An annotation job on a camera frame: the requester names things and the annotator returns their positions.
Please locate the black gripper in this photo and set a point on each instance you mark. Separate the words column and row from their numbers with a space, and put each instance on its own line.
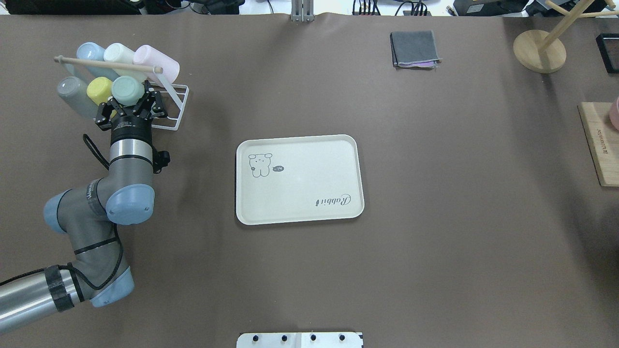
column 131, row 129

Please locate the mint green cup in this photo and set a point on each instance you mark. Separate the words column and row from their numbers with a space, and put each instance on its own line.
column 127, row 91

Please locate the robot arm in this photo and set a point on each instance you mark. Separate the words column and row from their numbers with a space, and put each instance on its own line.
column 90, row 217

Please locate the yellow cup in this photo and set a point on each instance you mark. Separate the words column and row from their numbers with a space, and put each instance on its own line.
column 99, row 91

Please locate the pink cup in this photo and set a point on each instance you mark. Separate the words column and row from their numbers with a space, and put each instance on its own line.
column 149, row 56

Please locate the cream white cup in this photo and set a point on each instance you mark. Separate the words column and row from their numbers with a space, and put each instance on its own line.
column 117, row 52

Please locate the grey cup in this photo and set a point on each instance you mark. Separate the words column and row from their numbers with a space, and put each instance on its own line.
column 74, row 92

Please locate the light blue cup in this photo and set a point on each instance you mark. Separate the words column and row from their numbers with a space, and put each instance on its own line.
column 93, row 52

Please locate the cream rabbit tray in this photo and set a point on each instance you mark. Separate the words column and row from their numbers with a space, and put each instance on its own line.
column 298, row 179

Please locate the grey folded cloth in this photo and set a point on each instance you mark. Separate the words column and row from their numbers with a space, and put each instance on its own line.
column 414, row 49

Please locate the wooden mug tree stand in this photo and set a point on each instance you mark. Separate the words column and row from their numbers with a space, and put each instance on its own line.
column 543, row 52

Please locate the wooden cutting board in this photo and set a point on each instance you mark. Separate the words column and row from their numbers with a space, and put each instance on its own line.
column 603, row 141

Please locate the pink bowl with ice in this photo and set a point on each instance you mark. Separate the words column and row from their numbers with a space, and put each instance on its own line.
column 614, row 114

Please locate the white wire cup rack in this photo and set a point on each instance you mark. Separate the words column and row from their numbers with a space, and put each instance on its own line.
column 172, row 94

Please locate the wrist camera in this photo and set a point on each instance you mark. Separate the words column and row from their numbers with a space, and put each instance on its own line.
column 160, row 159

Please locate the wooden rack handle rod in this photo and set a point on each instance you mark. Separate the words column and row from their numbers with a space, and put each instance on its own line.
column 109, row 65

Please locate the aluminium frame post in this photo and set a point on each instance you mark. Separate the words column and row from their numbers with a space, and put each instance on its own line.
column 302, row 11

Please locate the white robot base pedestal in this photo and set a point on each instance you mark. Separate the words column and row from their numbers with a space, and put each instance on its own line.
column 320, row 339

